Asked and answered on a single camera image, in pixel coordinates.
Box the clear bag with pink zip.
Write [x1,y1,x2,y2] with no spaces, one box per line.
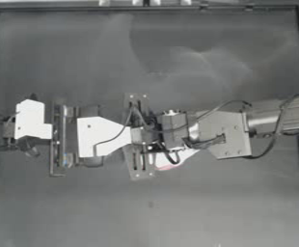
[150,147,202,172]

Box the black camera cable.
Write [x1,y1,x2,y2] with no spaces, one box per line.
[94,107,136,157]

